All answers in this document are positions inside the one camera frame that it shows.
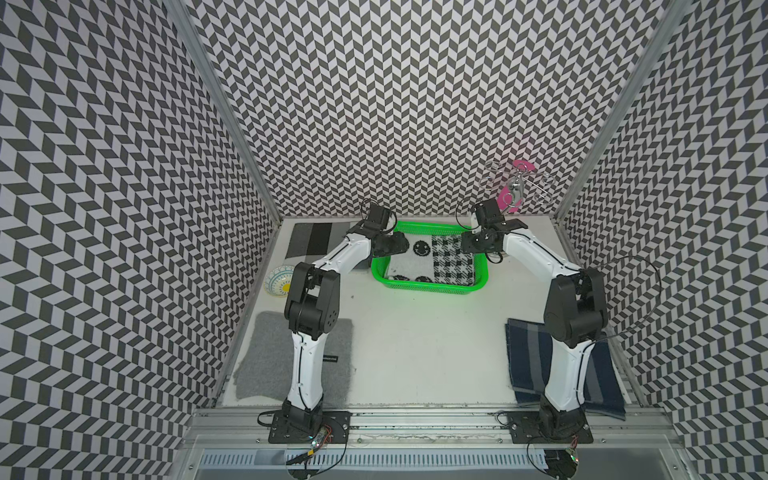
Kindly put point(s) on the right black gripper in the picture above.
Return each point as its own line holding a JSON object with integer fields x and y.
{"x": 467, "y": 246}

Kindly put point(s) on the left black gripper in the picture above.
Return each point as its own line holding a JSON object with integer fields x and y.
{"x": 399, "y": 245}

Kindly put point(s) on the green plastic basket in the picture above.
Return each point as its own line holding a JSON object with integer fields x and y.
{"x": 430, "y": 228}

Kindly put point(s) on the smiley checkered scarf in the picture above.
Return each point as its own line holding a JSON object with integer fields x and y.
{"x": 433, "y": 259}

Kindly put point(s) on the navy striped scarf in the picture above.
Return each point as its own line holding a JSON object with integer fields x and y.
{"x": 529, "y": 354}

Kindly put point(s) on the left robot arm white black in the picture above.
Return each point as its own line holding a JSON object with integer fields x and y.
{"x": 313, "y": 305}

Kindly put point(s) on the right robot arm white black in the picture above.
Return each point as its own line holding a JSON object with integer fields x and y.
{"x": 575, "y": 312}

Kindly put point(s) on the black grey block scarf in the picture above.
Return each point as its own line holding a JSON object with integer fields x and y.
{"x": 311, "y": 241}

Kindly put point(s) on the patterned small bowl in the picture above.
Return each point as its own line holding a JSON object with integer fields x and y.
{"x": 278, "y": 281}

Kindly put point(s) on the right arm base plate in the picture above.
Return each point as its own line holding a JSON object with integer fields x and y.
{"x": 525, "y": 426}

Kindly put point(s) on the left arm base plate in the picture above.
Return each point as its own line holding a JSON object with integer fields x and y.
{"x": 336, "y": 427}

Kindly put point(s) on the aluminium front rail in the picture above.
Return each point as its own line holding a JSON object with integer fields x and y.
{"x": 465, "y": 427}

